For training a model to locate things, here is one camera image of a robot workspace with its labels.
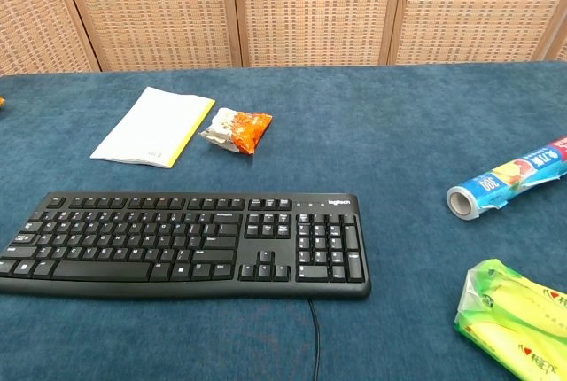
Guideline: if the black computer keyboard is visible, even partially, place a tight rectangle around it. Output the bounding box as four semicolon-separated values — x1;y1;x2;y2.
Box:
0;190;372;301

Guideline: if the orange white snack packet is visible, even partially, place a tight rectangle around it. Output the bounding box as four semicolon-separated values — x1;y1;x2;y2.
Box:
199;107;274;156

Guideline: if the white notebook with yellow spine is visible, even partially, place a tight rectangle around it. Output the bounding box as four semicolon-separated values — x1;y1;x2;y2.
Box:
89;86;217;169

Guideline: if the woven bamboo folding screen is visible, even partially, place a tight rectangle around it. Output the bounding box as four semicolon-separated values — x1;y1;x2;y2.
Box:
0;0;567;77

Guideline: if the blue plastic food wrap roll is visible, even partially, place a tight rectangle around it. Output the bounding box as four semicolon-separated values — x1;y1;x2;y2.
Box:
446;135;567;222

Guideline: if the green yellow corn package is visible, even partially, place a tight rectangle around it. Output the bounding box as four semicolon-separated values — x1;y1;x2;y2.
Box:
454;259;567;381

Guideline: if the black keyboard cable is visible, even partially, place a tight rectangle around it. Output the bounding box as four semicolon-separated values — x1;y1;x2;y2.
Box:
307;297;322;381

